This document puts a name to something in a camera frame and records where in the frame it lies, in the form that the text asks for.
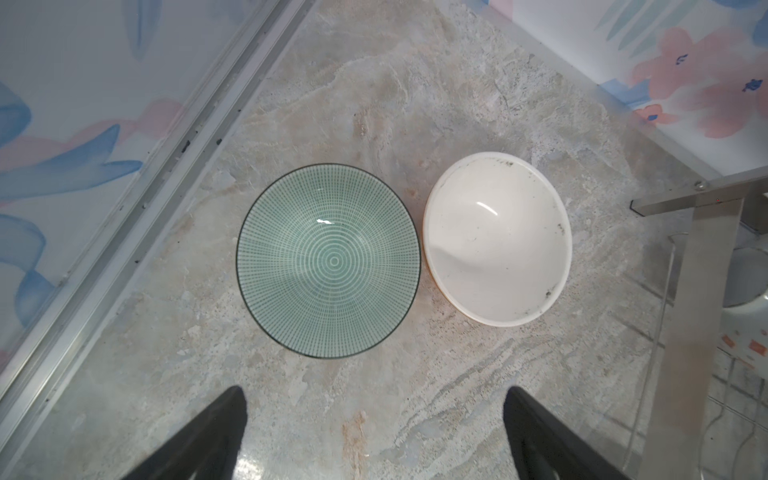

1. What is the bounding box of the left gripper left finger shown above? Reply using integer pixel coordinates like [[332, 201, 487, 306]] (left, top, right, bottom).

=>
[[125, 386, 248, 480]]

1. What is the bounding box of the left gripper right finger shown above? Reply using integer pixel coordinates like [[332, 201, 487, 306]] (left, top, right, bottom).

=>
[[503, 386, 624, 480]]

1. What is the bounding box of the white orange bowl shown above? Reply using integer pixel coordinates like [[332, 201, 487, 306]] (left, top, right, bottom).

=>
[[422, 152, 573, 328]]

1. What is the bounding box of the pale green bowl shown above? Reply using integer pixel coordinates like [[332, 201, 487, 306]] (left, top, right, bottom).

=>
[[236, 163, 421, 359]]

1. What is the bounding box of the stainless steel dish rack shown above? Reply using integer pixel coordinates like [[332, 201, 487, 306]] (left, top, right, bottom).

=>
[[630, 167, 767, 479]]

